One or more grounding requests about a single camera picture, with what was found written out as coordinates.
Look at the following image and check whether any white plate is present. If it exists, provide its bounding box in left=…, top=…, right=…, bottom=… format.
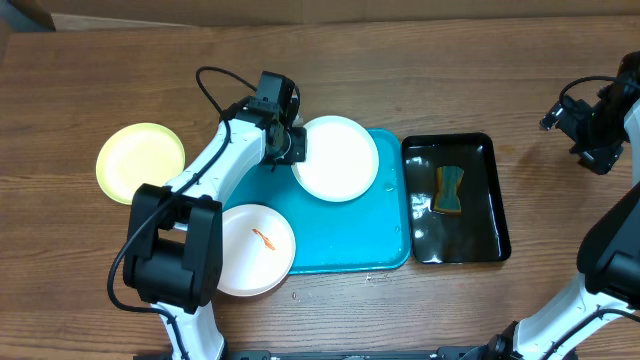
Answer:
left=292, top=115, right=380, bottom=202

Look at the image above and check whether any pink plate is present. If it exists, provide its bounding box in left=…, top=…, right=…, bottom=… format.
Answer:
left=218, top=204, right=296, bottom=297

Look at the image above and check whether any yellow plate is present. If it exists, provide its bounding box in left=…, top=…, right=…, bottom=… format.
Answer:
left=96, top=123, right=186, bottom=205

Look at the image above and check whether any green yellow sponge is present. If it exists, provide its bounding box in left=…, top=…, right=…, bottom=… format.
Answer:
left=432, top=165, right=464, bottom=215

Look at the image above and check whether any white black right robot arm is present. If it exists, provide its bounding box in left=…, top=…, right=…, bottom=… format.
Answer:
left=452, top=52, right=639, bottom=360

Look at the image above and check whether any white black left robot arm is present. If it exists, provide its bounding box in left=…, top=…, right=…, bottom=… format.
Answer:
left=107, top=71, right=306, bottom=359

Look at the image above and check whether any teal plastic tray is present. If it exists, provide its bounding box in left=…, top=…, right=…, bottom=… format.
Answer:
left=224, top=128, right=411, bottom=275

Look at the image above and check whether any black metal tray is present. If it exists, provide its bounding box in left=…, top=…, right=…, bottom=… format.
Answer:
left=401, top=132, right=512, bottom=264

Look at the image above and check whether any cardboard sheet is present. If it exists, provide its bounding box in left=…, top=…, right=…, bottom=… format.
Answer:
left=34, top=0, right=639, bottom=26

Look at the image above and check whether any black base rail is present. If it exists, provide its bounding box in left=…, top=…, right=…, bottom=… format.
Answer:
left=221, top=346, right=476, bottom=360

